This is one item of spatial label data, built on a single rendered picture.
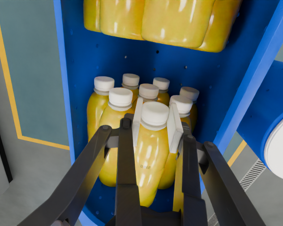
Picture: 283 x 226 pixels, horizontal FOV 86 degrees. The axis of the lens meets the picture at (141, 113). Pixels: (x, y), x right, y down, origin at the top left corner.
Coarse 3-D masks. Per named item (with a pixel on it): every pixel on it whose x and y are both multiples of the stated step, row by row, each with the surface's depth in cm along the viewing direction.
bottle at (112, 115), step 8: (112, 104) 25; (104, 112) 26; (112, 112) 25; (120, 112) 25; (128, 112) 25; (104, 120) 25; (112, 120) 24; (112, 128) 25; (112, 152) 27; (112, 160) 28; (104, 168) 29; (112, 168) 29; (104, 176) 30; (112, 176) 30; (104, 184) 31; (112, 184) 31
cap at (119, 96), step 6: (114, 90) 25; (120, 90) 25; (126, 90) 26; (114, 96) 23; (120, 96) 23; (126, 96) 24; (132, 96) 25; (114, 102) 24; (120, 102) 24; (126, 102) 24
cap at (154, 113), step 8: (144, 104) 21; (152, 104) 21; (160, 104) 22; (144, 112) 20; (152, 112) 19; (160, 112) 20; (168, 112) 20; (144, 120) 20; (152, 120) 20; (160, 120) 20
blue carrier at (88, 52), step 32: (64, 0) 19; (256, 0) 22; (64, 32) 20; (96, 32) 29; (256, 32) 22; (64, 64) 21; (96, 64) 31; (128, 64) 37; (160, 64) 37; (192, 64) 34; (224, 64) 28; (256, 64) 13; (64, 96) 23; (224, 96) 28; (224, 128) 16; (96, 192) 34; (160, 192) 37; (96, 224) 24
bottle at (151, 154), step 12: (144, 132) 21; (156, 132) 21; (144, 144) 21; (156, 144) 21; (168, 144) 22; (144, 156) 21; (156, 156) 21; (144, 168) 22; (156, 168) 22; (144, 180) 23; (156, 180) 24; (144, 192) 25; (156, 192) 28; (144, 204) 27
